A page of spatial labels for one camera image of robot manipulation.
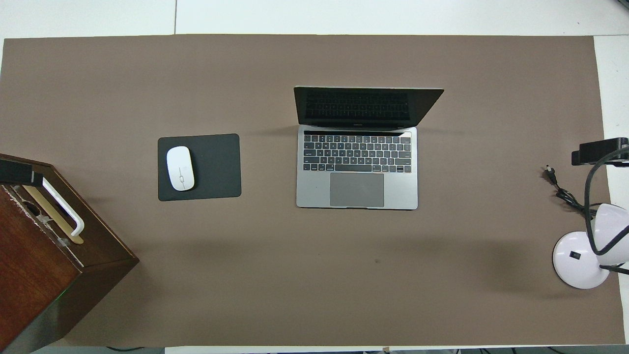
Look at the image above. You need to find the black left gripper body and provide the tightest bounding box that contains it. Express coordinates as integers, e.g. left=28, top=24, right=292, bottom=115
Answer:
left=0, top=159, right=21, bottom=185

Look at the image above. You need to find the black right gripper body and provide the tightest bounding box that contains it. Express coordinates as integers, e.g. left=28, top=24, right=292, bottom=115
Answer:
left=601, top=137, right=629, bottom=166

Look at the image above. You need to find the silver grey laptop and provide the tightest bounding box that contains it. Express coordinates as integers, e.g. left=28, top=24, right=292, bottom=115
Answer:
left=293, top=87, right=445, bottom=211

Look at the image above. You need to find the dark brown wooden box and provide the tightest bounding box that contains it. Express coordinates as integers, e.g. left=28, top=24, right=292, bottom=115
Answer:
left=0, top=153, right=140, bottom=354

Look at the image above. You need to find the white desk lamp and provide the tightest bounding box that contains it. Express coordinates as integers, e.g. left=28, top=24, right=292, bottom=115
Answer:
left=552, top=203, right=629, bottom=290

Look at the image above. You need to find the white computer mouse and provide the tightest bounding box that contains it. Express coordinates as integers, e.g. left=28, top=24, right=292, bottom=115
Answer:
left=166, top=146, right=195, bottom=192

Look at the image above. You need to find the black mouse pad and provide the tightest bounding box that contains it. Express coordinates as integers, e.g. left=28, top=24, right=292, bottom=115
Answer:
left=157, top=133, right=242, bottom=202

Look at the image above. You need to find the brown table mat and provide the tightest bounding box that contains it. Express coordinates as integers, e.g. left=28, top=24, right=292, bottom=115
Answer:
left=0, top=34, right=612, bottom=347

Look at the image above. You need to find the white box handle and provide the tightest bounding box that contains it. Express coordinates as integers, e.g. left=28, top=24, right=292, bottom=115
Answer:
left=42, top=177, right=85, bottom=237

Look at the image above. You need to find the black lamp power cable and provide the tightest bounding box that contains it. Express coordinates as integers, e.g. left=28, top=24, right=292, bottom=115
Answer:
left=544, top=165, right=598, bottom=222

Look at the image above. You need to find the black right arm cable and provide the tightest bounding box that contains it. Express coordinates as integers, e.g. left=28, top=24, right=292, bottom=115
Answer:
left=583, top=145, right=629, bottom=257

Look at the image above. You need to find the gold handle back plate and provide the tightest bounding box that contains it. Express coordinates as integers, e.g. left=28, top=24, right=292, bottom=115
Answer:
left=22, top=184, right=84, bottom=245

